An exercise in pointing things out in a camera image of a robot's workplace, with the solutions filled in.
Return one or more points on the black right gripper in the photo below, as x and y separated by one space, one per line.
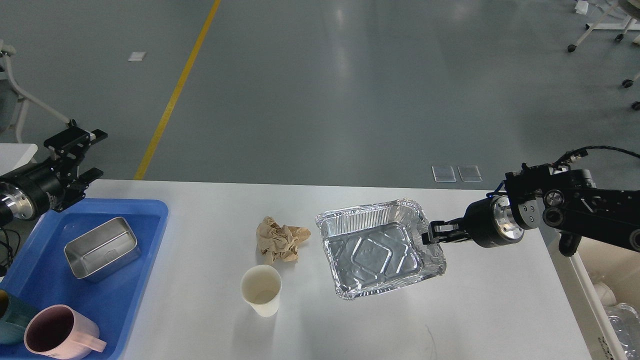
488 222

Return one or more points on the clear floor plate right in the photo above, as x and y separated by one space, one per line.
469 173

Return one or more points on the clear floor plate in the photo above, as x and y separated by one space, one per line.
444 174
469 173

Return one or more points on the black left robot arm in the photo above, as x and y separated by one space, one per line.
53 184

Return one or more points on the white wheeled frame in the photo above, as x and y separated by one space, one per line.
630 22

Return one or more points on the white side table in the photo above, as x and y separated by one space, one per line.
15 155

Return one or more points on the white waste bin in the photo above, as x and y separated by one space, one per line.
597 278

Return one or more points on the white paper scrap on floor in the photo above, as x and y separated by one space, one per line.
137 56

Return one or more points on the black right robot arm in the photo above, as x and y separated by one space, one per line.
552 194

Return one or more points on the grey office chair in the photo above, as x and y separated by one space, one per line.
25 98

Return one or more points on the blue plastic tray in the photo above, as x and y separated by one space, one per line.
42 277

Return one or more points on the stainless steel square dish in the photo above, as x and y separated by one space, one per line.
102 251

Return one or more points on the pink ribbed mug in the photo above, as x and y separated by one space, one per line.
62 333

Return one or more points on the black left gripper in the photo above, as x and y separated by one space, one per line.
33 189

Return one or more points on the aluminium foil tray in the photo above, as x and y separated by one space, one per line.
376 248

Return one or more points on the brown paper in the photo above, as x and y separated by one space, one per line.
279 242

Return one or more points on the clear floor plate left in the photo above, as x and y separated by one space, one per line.
444 174

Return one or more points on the black caster wheel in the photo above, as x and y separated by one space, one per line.
627 83

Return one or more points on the teal mug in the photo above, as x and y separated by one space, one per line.
15 316

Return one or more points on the white paper cup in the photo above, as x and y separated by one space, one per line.
261 287

